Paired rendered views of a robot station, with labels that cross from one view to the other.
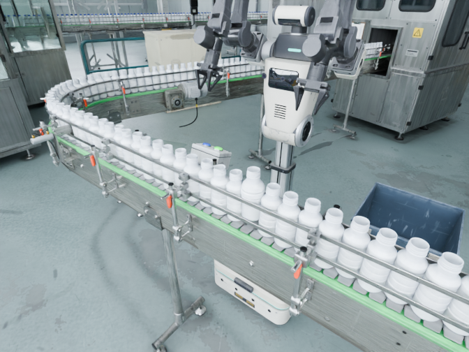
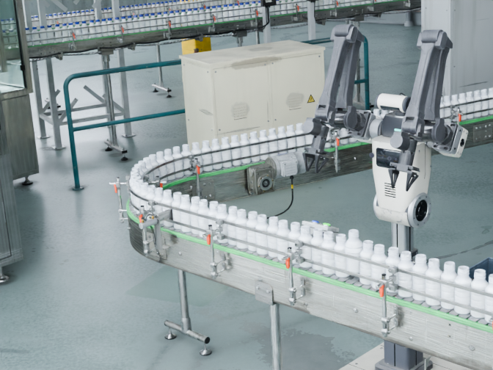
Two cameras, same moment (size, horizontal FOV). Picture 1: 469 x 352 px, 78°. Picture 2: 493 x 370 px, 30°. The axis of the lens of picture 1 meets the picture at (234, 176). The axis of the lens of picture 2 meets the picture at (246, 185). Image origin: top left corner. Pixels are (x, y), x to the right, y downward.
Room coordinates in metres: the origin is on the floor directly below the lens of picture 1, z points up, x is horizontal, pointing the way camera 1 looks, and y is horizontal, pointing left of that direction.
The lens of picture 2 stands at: (-2.58, -0.11, 2.41)
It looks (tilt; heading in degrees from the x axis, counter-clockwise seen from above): 17 degrees down; 8
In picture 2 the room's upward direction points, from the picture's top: 4 degrees counter-clockwise
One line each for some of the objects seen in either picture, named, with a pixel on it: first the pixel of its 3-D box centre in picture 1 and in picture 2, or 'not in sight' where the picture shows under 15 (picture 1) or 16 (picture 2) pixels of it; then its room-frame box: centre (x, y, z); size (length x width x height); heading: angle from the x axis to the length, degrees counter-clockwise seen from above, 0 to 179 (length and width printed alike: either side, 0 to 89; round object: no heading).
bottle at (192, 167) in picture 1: (193, 177); (306, 246); (0.84, 0.14, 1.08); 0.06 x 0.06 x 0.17
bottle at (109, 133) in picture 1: (113, 142); (223, 223); (1.13, 0.51, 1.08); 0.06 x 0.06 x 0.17
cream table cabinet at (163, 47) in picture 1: (185, 69); (255, 118); (5.23, 0.86, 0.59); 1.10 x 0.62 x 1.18; 125
